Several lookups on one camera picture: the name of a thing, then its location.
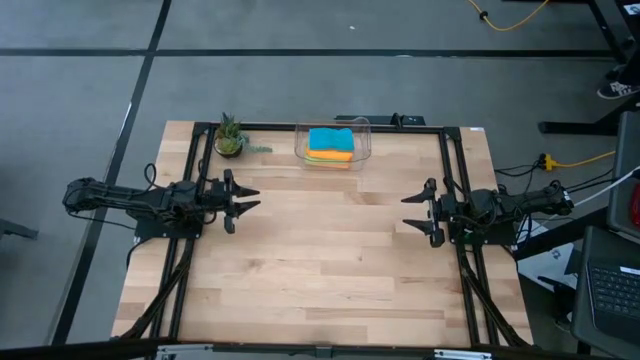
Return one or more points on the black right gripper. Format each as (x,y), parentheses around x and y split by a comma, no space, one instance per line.
(447,210)

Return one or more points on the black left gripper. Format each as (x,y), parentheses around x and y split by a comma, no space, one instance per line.
(212,197)

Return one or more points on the green microfiber towel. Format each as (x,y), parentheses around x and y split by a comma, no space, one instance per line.
(320,161)

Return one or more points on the orange microfiber towel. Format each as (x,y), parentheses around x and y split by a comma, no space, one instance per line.
(330,155)

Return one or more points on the teal microfiber towel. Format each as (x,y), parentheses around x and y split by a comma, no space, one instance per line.
(331,139)

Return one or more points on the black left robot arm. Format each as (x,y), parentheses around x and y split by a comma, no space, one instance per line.
(115,197)

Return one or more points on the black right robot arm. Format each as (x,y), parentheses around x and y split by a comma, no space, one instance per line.
(525,202)

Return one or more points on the potted succulent plant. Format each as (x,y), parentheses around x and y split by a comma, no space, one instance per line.
(229,142)

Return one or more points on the clear plastic container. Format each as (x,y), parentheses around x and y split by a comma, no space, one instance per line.
(362,135)

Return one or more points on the white cardboard box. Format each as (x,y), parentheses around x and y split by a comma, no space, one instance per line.
(550,265)

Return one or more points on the black desk crossbar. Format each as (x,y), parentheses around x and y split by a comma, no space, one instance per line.
(560,235)

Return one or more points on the black crossbeam with silver brackets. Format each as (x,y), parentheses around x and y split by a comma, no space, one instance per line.
(250,348)

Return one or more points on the grey open laptop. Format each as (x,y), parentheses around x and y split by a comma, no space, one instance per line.
(615,290)

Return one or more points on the red object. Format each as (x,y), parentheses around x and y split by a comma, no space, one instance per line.
(636,205)

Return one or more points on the dark furniture foot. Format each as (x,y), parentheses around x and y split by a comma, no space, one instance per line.
(15,230)

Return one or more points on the person's shoe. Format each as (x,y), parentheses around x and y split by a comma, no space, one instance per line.
(617,90)

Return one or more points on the person's leg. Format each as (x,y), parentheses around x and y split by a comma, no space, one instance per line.
(631,67)

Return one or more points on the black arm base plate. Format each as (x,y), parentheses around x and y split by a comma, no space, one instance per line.
(500,235)
(165,230)

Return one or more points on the black aluminium table frame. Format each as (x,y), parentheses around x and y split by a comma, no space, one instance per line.
(275,125)

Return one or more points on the black desk leg frame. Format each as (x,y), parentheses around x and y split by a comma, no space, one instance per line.
(575,128)

